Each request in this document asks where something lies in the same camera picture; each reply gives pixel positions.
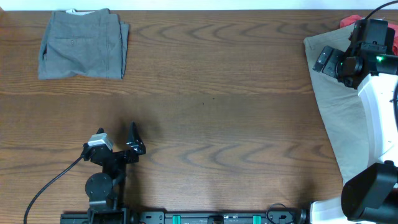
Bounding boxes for grey shorts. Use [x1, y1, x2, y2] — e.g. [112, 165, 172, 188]
[38, 9, 130, 80]

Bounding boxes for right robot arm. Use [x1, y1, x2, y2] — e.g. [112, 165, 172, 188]
[304, 19, 397, 223]

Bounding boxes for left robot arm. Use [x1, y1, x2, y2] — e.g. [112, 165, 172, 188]
[81, 122, 146, 223]

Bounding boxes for red garment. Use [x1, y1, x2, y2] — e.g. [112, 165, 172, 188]
[340, 15, 398, 55]

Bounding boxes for beige khaki shorts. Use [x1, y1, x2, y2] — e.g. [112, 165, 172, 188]
[303, 24, 369, 182]

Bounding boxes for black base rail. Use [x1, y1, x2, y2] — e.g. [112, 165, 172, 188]
[60, 208, 310, 224]

